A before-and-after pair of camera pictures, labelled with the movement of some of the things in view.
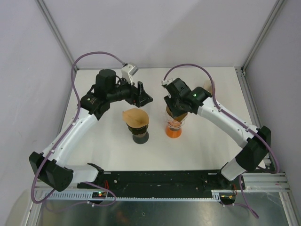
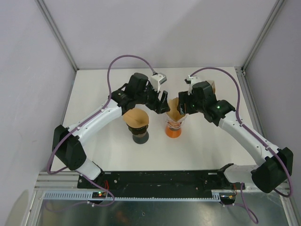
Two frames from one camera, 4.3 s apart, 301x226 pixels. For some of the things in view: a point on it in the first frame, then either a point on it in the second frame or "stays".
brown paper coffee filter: [135, 117] stays
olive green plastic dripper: [139, 130] stays
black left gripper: [138, 96] -> [155, 106]
